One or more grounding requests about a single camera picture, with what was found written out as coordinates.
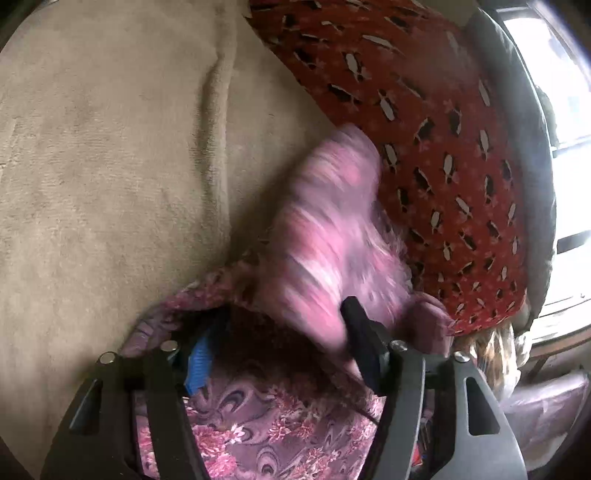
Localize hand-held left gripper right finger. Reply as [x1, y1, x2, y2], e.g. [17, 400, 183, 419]
[339, 296, 529, 480]

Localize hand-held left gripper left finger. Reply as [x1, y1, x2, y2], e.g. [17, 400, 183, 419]
[41, 318, 219, 480]

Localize purple floral pants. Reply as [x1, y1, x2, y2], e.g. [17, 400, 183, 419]
[117, 122, 455, 480]

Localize clear plastic bag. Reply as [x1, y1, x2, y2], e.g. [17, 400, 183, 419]
[471, 320, 534, 400]

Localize pink plastic bag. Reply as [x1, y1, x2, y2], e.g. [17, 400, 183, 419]
[501, 369, 591, 472]

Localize beige fleece blanket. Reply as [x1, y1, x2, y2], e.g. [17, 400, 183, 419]
[0, 0, 345, 480]

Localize red patterned pillow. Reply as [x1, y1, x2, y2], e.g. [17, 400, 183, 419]
[248, 0, 529, 337]

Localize grey pillow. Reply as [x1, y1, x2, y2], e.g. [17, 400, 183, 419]
[465, 8, 558, 326]

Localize barred window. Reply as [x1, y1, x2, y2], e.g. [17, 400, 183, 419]
[499, 0, 591, 335]

